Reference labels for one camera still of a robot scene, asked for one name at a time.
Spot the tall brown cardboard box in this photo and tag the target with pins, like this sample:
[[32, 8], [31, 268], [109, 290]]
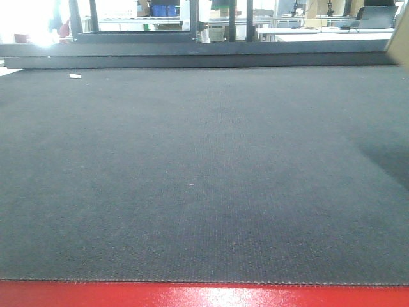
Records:
[[397, 47]]

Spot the black conveyor belt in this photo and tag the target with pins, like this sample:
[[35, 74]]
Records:
[[260, 175]]

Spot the red conveyor front edge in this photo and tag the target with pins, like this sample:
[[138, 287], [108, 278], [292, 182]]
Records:
[[49, 293]]

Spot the white background table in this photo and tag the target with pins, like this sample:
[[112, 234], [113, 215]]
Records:
[[322, 34]]

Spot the grey open laptop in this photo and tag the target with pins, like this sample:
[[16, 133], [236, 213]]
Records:
[[374, 17]]

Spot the dark metal frame structure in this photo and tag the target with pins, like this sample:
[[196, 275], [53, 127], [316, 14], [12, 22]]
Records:
[[140, 22]]

